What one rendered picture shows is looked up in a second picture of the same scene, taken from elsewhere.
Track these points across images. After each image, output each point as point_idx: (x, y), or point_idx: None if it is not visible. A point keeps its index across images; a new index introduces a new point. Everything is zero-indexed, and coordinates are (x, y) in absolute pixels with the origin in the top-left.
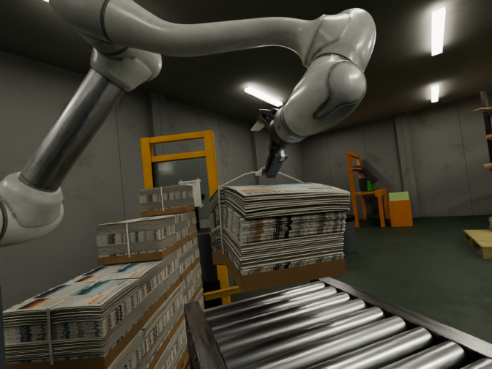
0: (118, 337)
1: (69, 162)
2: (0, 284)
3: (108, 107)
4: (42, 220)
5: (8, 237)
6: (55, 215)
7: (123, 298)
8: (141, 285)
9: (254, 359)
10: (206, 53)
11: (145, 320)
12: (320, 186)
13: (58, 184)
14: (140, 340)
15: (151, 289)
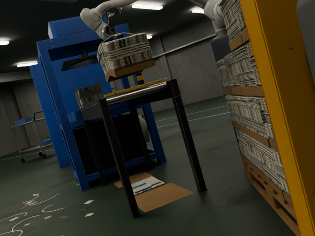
0: (224, 86)
1: (191, 2)
2: (211, 42)
3: None
4: (211, 19)
5: (217, 24)
6: (211, 17)
7: (221, 66)
8: (225, 65)
9: None
10: (125, 4)
11: (232, 92)
12: None
13: (200, 7)
14: (233, 101)
15: (232, 74)
